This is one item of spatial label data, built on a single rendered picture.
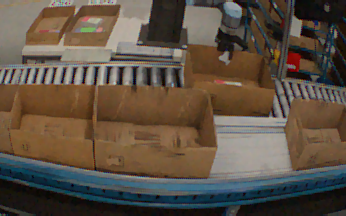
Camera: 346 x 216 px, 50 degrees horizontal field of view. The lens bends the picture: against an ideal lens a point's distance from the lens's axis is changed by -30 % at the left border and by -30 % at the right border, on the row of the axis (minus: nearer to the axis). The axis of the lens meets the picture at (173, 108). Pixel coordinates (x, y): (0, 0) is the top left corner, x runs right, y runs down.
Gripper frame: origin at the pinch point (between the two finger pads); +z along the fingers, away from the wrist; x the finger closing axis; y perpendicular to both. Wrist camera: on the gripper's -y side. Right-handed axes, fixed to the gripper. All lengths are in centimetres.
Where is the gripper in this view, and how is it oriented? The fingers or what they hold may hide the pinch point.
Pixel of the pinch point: (227, 61)
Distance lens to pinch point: 238.2
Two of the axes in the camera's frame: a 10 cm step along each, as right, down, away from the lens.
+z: -1.3, 7.0, 7.0
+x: 0.6, 7.1, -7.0
